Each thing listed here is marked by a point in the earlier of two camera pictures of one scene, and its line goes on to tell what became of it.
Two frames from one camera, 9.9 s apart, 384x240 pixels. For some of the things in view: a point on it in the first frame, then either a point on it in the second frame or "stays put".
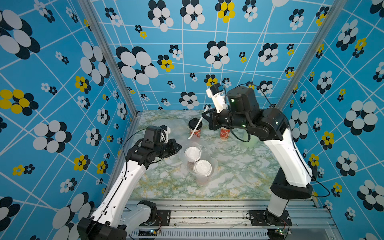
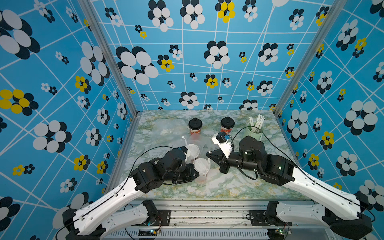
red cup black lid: x=192 y=124 stays put
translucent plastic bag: x=179 y=128 stays put
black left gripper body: x=167 y=149 -> x=187 y=175
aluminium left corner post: x=89 y=9 stays put
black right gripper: x=213 y=125 -> x=219 y=155
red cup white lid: x=192 y=154 stays put
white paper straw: x=199 y=121 -> x=185 y=140
